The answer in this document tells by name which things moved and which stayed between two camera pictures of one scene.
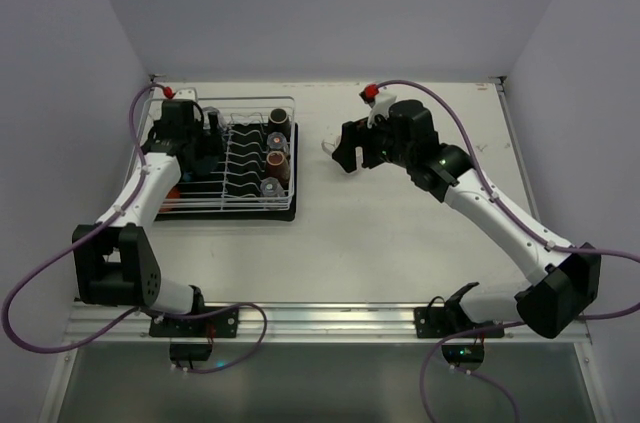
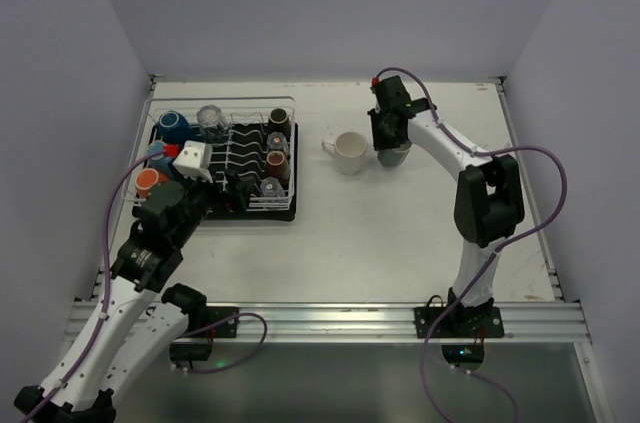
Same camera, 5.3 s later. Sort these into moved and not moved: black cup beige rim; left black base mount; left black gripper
Moved: left black gripper
Not moved: left black base mount; black cup beige rim
